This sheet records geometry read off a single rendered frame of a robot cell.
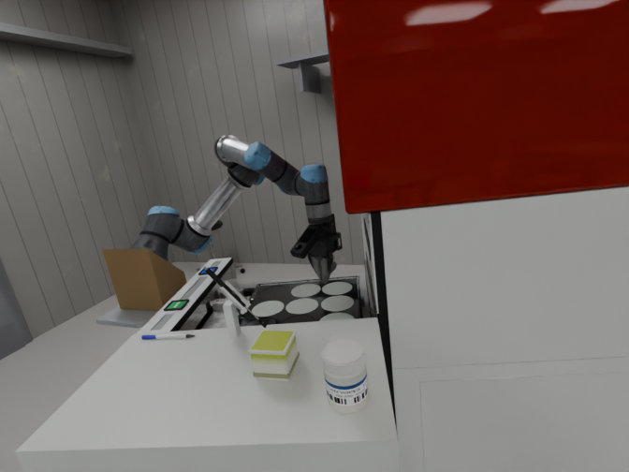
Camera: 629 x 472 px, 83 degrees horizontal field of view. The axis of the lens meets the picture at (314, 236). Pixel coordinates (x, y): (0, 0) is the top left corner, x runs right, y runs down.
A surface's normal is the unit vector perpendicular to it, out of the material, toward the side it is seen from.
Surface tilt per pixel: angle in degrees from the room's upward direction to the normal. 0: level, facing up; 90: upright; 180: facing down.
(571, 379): 90
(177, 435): 0
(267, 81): 90
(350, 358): 0
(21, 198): 90
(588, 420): 90
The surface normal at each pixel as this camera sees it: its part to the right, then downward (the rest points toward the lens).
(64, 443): -0.12, -0.95
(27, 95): 0.93, -0.01
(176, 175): -0.34, 0.31
